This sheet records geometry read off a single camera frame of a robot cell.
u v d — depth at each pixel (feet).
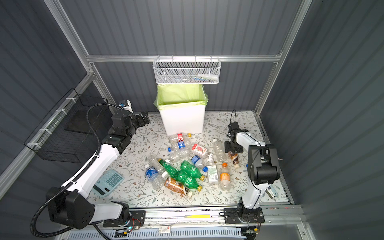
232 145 2.70
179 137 3.25
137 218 2.38
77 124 2.47
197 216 2.44
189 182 2.64
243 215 2.19
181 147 3.15
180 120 3.06
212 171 2.79
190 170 2.84
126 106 2.17
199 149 3.07
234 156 2.99
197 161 2.85
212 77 3.02
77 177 1.41
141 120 2.32
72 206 1.26
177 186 2.62
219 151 3.00
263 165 1.62
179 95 3.34
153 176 2.73
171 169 2.76
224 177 2.72
